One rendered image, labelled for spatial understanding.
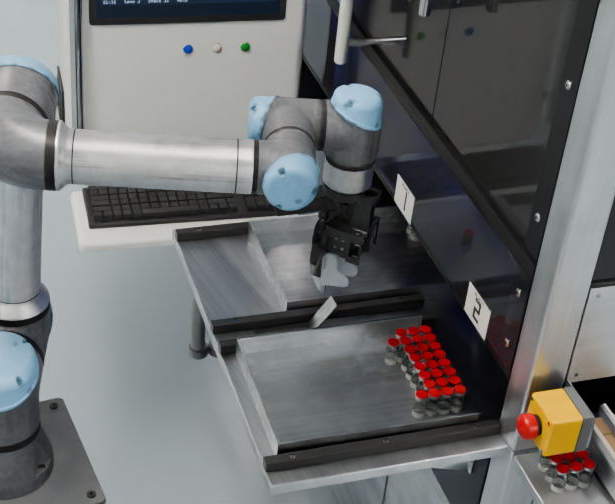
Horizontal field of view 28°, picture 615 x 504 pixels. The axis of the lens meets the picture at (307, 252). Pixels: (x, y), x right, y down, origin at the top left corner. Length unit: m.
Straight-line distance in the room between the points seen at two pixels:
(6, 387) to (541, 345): 0.80
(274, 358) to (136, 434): 1.17
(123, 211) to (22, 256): 0.67
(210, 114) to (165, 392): 0.97
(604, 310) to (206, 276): 0.77
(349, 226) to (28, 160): 0.51
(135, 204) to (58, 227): 1.40
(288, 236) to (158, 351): 1.14
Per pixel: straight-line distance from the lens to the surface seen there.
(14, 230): 1.92
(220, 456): 3.23
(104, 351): 3.52
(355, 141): 1.82
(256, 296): 2.30
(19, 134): 1.70
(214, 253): 2.40
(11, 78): 1.80
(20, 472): 2.03
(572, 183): 1.78
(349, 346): 2.20
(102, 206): 2.61
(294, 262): 2.38
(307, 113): 1.81
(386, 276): 2.38
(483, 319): 2.08
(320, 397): 2.10
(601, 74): 1.69
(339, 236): 1.91
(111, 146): 1.70
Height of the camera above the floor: 2.28
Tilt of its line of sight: 35 degrees down
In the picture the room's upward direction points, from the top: 6 degrees clockwise
